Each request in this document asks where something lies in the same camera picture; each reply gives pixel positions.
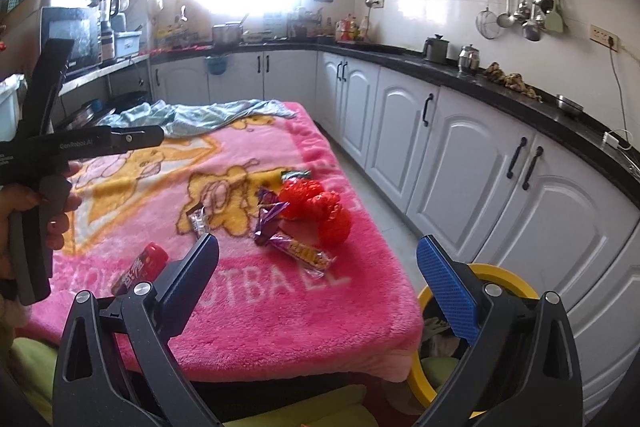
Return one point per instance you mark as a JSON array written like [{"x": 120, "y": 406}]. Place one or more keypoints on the steel pan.
[{"x": 85, "y": 116}]

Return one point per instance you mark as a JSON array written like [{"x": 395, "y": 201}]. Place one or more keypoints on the dark green snack wrapper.
[{"x": 295, "y": 175}]

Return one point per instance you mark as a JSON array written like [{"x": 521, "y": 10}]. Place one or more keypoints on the green round scrubber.
[{"x": 440, "y": 372}]

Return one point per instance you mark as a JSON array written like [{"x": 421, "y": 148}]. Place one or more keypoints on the steel skimmer spoon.
[{"x": 532, "y": 32}]

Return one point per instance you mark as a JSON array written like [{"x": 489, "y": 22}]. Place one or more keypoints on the yellow-green cloth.
[{"x": 300, "y": 407}]

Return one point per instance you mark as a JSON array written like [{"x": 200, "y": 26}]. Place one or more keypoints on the group of condiment bottles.
[{"x": 350, "y": 29}]

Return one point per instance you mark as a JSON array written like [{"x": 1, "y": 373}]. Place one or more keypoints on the purple candy wrapper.
[{"x": 267, "y": 219}]

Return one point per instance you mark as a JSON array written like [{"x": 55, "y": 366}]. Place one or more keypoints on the yellow purple snack bar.
[{"x": 302, "y": 252}]

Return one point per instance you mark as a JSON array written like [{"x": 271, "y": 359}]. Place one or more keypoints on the steel lidded canister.
[{"x": 469, "y": 61}]

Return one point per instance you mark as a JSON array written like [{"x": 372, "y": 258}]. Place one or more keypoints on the black kitchen countertop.
[{"x": 540, "y": 112}]

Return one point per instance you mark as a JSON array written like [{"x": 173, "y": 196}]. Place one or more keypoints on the red plastic bag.
[{"x": 300, "y": 197}]

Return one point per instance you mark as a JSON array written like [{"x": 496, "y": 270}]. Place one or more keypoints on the pale green spatula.
[{"x": 555, "y": 21}]

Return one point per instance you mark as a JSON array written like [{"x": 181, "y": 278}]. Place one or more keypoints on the white charger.
[{"x": 612, "y": 139}]

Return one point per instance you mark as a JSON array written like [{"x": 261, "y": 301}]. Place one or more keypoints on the white plastic storage box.
[{"x": 127, "y": 43}]

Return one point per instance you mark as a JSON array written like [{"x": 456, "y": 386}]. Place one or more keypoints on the steel cooking pot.
[{"x": 227, "y": 34}]

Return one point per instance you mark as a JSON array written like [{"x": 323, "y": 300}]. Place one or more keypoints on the light blue cloth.
[{"x": 200, "y": 117}]

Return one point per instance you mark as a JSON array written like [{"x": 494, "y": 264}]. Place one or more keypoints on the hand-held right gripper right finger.
[{"x": 450, "y": 292}]

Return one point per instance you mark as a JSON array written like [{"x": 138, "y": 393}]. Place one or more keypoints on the wall power socket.
[{"x": 602, "y": 36}]

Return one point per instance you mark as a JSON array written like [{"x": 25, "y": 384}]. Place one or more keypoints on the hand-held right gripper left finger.
[{"x": 192, "y": 277}]

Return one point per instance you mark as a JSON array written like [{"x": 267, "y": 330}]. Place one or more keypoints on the steel ladle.
[{"x": 506, "y": 19}]

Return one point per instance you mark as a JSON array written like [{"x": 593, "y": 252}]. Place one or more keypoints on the black microwave oven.
[{"x": 80, "y": 37}]

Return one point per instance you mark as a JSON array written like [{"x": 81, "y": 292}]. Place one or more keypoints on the red snack packet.
[{"x": 145, "y": 262}]

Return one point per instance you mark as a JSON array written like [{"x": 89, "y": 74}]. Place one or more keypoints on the person's left hand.
[{"x": 17, "y": 199}]

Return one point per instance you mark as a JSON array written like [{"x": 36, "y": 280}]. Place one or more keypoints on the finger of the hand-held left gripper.
[
  {"x": 137, "y": 138},
  {"x": 47, "y": 87}
]

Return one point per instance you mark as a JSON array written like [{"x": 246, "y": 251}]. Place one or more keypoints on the black blender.
[{"x": 107, "y": 22}]

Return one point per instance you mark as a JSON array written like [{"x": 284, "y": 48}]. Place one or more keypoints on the pile of ginger roots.
[{"x": 510, "y": 82}]

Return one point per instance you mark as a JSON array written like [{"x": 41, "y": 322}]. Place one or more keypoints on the dark metal teapot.
[{"x": 435, "y": 51}]

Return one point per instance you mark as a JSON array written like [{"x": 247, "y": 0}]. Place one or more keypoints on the pink printed blanket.
[{"x": 250, "y": 307}]

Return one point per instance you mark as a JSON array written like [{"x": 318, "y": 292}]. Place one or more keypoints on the yellow bin with black bag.
[{"x": 417, "y": 382}]

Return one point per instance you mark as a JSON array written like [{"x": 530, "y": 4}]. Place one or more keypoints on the blue hanging container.
[{"x": 217, "y": 66}]

